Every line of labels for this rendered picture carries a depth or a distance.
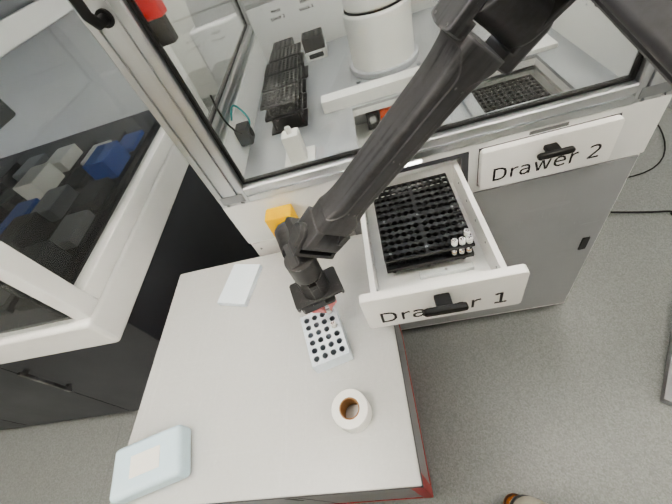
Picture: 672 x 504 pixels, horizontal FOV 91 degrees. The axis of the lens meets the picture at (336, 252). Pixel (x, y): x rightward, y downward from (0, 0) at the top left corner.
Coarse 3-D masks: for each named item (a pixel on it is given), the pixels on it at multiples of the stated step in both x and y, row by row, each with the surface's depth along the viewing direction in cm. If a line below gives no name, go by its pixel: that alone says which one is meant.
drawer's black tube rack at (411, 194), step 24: (384, 192) 79; (408, 192) 77; (432, 192) 75; (384, 216) 74; (408, 216) 72; (432, 216) 71; (456, 216) 73; (384, 240) 75; (408, 240) 68; (432, 240) 67; (408, 264) 68
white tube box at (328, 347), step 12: (336, 312) 75; (312, 324) 74; (324, 324) 74; (312, 336) 75; (324, 336) 72; (336, 336) 71; (312, 348) 71; (324, 348) 72; (336, 348) 69; (348, 348) 68; (312, 360) 69; (324, 360) 68; (336, 360) 69; (348, 360) 70
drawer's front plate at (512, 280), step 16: (480, 272) 57; (496, 272) 56; (512, 272) 55; (528, 272) 54; (400, 288) 59; (416, 288) 58; (432, 288) 57; (448, 288) 57; (464, 288) 57; (480, 288) 58; (496, 288) 58; (512, 288) 58; (368, 304) 60; (384, 304) 60; (400, 304) 60; (416, 304) 61; (432, 304) 61; (480, 304) 62; (496, 304) 62; (512, 304) 62; (368, 320) 65; (400, 320) 65; (416, 320) 66
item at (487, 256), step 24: (432, 168) 81; (456, 168) 78; (456, 192) 82; (480, 216) 68; (480, 240) 69; (384, 264) 74; (432, 264) 71; (480, 264) 68; (504, 264) 60; (384, 288) 70
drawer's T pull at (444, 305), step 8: (440, 296) 58; (448, 296) 57; (440, 304) 57; (448, 304) 56; (456, 304) 56; (464, 304) 56; (424, 312) 57; (432, 312) 56; (440, 312) 56; (448, 312) 56
